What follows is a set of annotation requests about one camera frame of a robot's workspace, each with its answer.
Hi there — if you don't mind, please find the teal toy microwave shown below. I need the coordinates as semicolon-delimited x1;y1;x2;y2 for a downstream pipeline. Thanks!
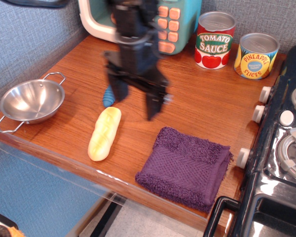
78;0;202;55

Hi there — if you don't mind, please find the blue handled fork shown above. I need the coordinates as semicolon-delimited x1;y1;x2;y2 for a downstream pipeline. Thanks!
102;85;115;108

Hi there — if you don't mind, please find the purple cloth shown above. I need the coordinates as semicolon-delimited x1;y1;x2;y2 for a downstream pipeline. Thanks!
135;127;233;213

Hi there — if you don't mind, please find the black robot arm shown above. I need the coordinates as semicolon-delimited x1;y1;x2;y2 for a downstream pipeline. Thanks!
104;0;169;120

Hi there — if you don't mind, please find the small steel bowl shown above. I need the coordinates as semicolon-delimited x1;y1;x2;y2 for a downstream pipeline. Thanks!
0;72;66;133

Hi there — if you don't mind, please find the tomato sauce can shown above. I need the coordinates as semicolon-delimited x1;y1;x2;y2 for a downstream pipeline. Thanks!
194;11;236;70

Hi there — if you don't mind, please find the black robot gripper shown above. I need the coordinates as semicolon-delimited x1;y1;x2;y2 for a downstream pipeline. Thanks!
104;28;169;120

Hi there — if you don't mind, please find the pineapple slices can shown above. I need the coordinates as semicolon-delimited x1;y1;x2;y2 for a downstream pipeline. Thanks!
234;33;280;80

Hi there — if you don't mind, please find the yellow toy bread loaf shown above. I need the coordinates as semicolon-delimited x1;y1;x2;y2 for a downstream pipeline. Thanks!
88;107;121;161

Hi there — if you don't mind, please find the black toy stove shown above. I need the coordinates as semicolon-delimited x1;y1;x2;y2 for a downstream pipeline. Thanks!
204;45;296;237

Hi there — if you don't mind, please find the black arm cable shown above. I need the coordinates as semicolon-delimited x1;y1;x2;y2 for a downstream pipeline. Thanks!
0;0;70;8

